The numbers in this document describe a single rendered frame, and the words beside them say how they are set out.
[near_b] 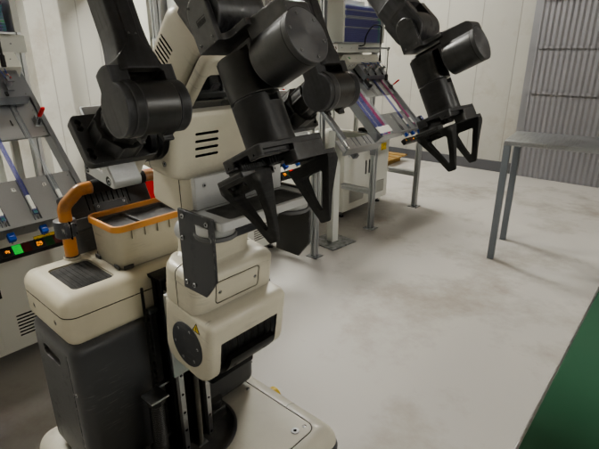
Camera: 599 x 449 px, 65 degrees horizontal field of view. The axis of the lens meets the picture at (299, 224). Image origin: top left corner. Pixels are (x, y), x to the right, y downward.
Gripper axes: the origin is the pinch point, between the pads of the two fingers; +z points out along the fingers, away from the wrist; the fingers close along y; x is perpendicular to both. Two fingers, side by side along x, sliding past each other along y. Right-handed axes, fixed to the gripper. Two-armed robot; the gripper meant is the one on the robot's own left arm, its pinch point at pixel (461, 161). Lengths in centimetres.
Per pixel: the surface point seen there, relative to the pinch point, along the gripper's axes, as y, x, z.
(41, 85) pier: 97, 408, -191
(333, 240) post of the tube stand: 171, 192, 30
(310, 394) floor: 37, 110, 71
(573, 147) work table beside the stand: 225, 41, 19
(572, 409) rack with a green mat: -30.6, -17.2, 28.2
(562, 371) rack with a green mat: -24.4, -14.9, 27.1
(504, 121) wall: 473, 161, -14
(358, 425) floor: 36, 89, 82
